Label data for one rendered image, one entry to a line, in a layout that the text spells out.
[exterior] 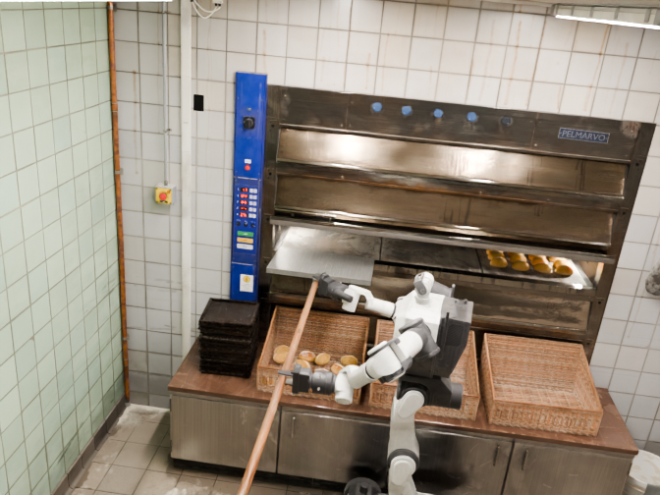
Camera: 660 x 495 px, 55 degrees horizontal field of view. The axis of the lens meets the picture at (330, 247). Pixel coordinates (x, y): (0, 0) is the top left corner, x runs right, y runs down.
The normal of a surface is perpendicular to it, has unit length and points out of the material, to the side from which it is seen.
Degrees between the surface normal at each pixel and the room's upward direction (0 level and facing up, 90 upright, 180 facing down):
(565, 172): 69
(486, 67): 90
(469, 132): 90
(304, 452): 90
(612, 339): 90
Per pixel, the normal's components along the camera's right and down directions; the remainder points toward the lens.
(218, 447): -0.11, 0.37
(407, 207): -0.07, 0.03
